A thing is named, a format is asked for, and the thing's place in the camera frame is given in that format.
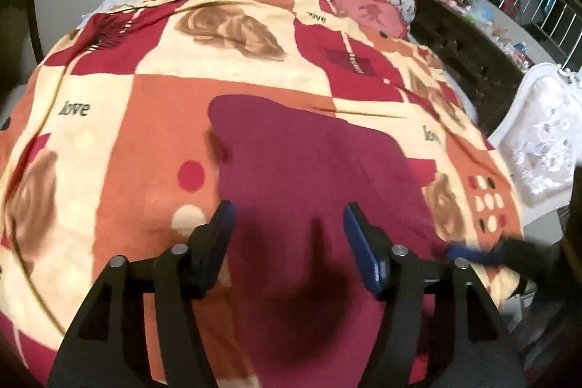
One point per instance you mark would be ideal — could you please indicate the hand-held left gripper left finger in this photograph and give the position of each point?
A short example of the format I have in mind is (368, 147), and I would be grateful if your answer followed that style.
(220, 229)

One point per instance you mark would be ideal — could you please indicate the dark wooden dresser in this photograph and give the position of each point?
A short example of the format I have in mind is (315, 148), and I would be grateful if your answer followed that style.
(463, 51)

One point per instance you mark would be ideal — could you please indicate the cluttered grey table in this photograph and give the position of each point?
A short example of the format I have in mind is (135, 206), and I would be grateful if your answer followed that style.
(504, 29)

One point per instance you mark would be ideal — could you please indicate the printed red and cream blanket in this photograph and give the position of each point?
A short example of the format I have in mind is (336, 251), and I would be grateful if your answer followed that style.
(159, 120)

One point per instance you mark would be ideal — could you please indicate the white upholstered chair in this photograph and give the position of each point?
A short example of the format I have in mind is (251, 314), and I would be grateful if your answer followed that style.
(541, 133)

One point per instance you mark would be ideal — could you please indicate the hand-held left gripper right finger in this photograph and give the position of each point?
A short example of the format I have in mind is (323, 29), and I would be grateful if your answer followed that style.
(361, 242)

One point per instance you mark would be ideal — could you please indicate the red embroidered cushion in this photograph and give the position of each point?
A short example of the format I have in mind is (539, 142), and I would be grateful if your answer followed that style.
(368, 8)

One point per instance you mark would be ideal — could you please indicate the maroon shirt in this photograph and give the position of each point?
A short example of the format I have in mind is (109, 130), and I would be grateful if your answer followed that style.
(295, 170)

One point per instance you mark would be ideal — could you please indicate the dark wooden furniture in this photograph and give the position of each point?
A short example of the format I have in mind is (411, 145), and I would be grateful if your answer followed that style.
(20, 33)

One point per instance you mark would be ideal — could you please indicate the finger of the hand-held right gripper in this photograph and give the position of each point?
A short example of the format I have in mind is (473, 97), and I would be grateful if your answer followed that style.
(473, 255)

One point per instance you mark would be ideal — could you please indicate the metal rack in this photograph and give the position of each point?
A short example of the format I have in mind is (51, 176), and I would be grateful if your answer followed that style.
(545, 1)

